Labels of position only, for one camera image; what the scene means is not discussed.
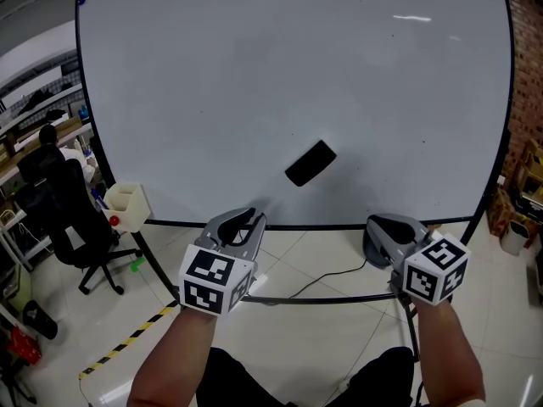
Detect black floor cable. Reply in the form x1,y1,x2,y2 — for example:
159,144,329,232
288,257,369,300

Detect yellow black floor tape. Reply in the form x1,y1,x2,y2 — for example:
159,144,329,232
78,304,178,380

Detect white pen holder box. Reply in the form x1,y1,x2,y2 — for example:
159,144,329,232
103,181,152,234

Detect white waste bin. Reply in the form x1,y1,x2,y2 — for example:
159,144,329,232
501,220,532,258

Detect black office chair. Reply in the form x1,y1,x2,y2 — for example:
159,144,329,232
15,143,144,297

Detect person's left forearm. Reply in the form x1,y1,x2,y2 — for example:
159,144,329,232
126,305,222,407

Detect black metal whiteboard stand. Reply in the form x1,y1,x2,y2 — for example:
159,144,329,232
130,216,487,363

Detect person's right forearm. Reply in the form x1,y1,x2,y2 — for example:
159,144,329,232
410,298,487,407

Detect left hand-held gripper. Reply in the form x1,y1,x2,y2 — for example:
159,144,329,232
176,206,269,316

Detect black whiteboard eraser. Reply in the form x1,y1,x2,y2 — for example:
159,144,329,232
283,139,339,188

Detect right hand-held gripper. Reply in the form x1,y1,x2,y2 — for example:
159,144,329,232
361,212,473,305

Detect large white whiteboard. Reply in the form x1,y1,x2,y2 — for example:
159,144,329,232
75,0,517,231

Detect white side table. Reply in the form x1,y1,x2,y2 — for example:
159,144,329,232
0,208,36,273

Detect stacked cardboard boxes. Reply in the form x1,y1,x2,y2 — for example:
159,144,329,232
486,138,543,237

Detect red plastic basket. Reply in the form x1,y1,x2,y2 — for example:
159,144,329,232
6,326,44,369

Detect blue marker pens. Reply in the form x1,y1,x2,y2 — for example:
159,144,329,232
90,187,109,212

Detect person's black trousers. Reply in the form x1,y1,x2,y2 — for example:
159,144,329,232
193,345,416,407

